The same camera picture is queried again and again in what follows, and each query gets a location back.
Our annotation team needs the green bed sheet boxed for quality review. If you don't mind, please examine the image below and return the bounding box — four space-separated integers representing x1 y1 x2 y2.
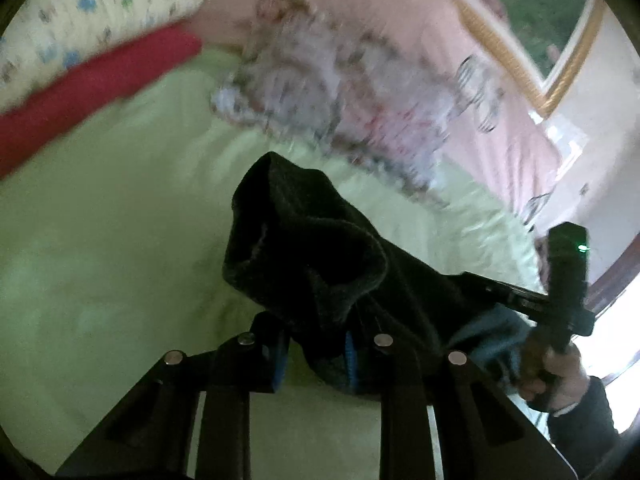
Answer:
0 49 547 480

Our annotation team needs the person's right hand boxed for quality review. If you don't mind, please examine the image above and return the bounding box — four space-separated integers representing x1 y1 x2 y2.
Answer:
517 327 592 413

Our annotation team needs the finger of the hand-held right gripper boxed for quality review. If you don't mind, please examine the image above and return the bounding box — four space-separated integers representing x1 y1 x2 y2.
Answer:
451 270 550 319

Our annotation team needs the gold framed garden painting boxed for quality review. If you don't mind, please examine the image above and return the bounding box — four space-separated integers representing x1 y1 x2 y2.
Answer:
422 0 607 117

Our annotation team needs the floral ruffled pillow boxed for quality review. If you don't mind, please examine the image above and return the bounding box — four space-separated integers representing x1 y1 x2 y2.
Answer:
209 0 503 207

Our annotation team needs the pink duvet with plaid print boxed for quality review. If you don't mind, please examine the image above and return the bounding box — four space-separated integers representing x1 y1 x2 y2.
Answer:
184 0 565 231

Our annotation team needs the red folded blanket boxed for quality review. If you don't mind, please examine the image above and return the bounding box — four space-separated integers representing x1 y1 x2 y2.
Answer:
0 25 204 182

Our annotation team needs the yellow animal print quilt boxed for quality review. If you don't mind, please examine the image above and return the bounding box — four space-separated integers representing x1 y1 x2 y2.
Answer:
0 0 217 112

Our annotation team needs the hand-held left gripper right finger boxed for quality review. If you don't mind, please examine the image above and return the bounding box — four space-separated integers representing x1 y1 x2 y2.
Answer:
344 329 579 480

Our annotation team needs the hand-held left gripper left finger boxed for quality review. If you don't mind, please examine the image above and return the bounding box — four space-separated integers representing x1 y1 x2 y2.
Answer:
55 311 292 480

